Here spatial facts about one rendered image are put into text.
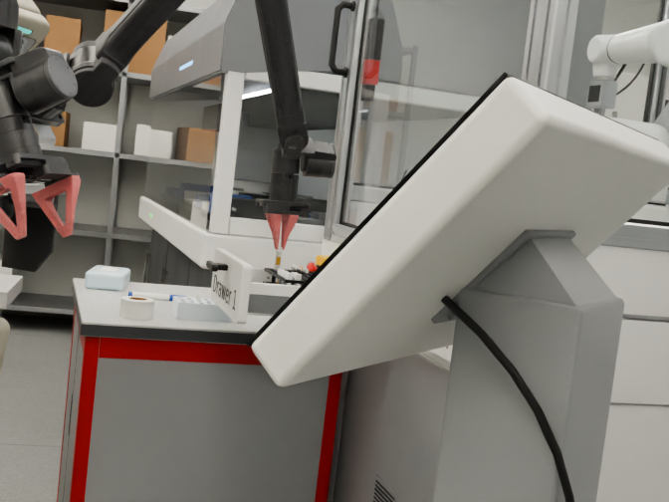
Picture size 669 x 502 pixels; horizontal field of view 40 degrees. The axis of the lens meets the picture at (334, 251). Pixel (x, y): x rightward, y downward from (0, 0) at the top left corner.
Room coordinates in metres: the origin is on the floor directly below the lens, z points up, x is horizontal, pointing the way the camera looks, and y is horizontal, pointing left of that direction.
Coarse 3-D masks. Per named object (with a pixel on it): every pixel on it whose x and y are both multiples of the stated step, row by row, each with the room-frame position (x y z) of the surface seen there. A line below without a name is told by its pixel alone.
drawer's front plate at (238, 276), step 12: (216, 252) 1.91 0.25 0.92; (228, 252) 1.86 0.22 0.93; (228, 264) 1.78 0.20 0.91; (240, 264) 1.68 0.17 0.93; (228, 276) 1.77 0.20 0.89; (240, 276) 1.67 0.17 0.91; (216, 288) 1.87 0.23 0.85; (228, 288) 1.76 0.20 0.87; (240, 288) 1.66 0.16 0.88; (216, 300) 1.86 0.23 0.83; (228, 300) 1.75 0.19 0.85; (240, 300) 1.66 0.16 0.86; (228, 312) 1.74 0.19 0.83; (240, 312) 1.66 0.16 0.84
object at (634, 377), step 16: (624, 320) 1.44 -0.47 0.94; (640, 320) 1.46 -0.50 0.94; (624, 336) 1.44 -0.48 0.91; (640, 336) 1.45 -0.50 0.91; (656, 336) 1.46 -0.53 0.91; (624, 352) 1.44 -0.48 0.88; (640, 352) 1.45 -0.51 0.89; (656, 352) 1.46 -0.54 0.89; (624, 368) 1.44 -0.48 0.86; (640, 368) 1.45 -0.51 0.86; (656, 368) 1.46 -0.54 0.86; (624, 384) 1.45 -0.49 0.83; (640, 384) 1.46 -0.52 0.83; (656, 384) 1.46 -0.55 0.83; (624, 400) 1.45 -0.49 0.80; (640, 400) 1.46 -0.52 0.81; (656, 400) 1.47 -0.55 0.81
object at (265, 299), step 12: (252, 276) 1.93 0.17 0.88; (264, 276) 1.94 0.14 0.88; (252, 288) 1.68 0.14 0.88; (264, 288) 1.69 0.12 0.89; (276, 288) 1.70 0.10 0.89; (288, 288) 1.71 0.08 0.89; (252, 300) 1.68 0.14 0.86; (264, 300) 1.69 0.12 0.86; (276, 300) 1.70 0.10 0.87; (252, 312) 1.68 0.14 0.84; (264, 312) 1.69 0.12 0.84
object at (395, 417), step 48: (384, 384) 1.84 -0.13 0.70; (432, 384) 1.62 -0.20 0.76; (336, 432) 2.08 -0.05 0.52; (384, 432) 1.81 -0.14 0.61; (432, 432) 1.60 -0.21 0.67; (624, 432) 1.45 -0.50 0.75; (336, 480) 2.04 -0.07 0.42; (384, 480) 1.78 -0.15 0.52; (432, 480) 1.57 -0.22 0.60; (624, 480) 1.46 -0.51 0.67
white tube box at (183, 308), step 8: (176, 296) 2.04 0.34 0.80; (176, 304) 1.98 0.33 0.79; (184, 304) 1.96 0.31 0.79; (192, 304) 1.97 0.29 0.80; (200, 304) 1.97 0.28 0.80; (208, 304) 1.98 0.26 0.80; (176, 312) 1.96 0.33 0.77; (184, 312) 1.96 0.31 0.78; (192, 312) 1.97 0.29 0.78; (200, 312) 1.97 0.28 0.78; (208, 312) 1.98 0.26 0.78; (216, 312) 1.98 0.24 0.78; (224, 312) 1.99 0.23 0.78; (192, 320) 1.97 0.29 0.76; (200, 320) 1.97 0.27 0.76; (208, 320) 1.98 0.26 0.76; (216, 320) 1.99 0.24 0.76; (224, 320) 1.99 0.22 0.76; (232, 320) 2.00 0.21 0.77
